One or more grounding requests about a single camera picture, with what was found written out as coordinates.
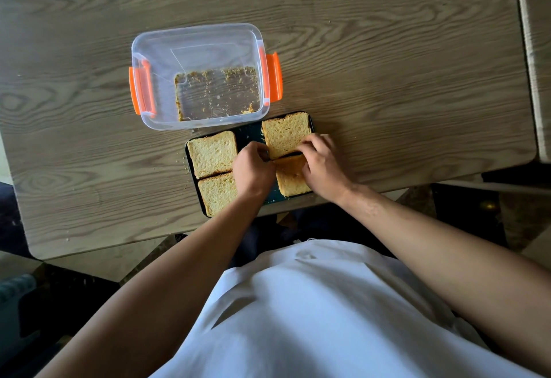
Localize person's left hand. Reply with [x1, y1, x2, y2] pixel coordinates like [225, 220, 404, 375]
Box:
[232, 141, 277, 203]

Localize person's right hand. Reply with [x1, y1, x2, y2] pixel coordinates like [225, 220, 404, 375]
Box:
[296, 133, 358, 206]

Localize toast bread slice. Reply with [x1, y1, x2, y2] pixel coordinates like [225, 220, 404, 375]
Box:
[274, 155, 312, 198]
[261, 112, 312, 160]
[197, 172, 238, 218]
[187, 131, 238, 180]

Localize person's left forearm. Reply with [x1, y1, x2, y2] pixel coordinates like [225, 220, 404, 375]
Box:
[36, 193, 267, 378]

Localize person's right forearm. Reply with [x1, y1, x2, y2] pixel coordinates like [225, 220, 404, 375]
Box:
[338, 184, 551, 376]

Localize dark rectangular tray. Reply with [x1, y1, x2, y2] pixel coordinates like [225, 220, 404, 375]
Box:
[185, 111, 316, 218]

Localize bread crumbs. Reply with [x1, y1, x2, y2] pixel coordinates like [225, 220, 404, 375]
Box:
[174, 66, 261, 122]

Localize dark trousers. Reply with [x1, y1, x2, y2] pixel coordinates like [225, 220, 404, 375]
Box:
[230, 203, 394, 268]

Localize clear container with orange clips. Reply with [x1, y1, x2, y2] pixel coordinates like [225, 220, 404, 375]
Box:
[128, 23, 284, 131]

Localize white shirt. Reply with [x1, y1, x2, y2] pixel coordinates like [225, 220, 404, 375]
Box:
[150, 239, 544, 378]

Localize grey-blue ribbed object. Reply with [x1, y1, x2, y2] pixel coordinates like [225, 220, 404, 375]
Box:
[0, 274, 40, 367]

